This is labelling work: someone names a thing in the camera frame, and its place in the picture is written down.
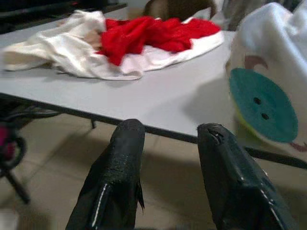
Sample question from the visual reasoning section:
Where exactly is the white shirt teal green print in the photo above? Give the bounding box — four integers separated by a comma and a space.
224, 0, 307, 154

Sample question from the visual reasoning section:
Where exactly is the black stand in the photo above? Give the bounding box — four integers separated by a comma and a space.
0, 134, 31, 205

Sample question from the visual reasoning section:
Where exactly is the black cable bundle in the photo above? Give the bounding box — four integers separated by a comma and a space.
0, 95, 62, 125

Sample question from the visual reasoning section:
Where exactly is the large white table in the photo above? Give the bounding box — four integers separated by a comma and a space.
0, 18, 307, 170

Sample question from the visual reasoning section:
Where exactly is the red garment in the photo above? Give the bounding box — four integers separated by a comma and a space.
95, 16, 222, 67

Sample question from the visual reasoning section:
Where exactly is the black shelf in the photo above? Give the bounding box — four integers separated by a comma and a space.
0, 0, 128, 35

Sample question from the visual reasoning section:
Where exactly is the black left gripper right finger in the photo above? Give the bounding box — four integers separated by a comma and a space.
196, 123, 299, 230

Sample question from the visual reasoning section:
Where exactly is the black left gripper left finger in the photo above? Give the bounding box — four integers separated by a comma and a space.
65, 118, 146, 230

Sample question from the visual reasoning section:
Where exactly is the ivory garment with tan lining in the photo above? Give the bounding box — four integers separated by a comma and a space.
2, 10, 144, 80

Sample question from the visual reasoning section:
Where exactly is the pink object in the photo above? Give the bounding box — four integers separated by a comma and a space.
0, 126, 15, 160

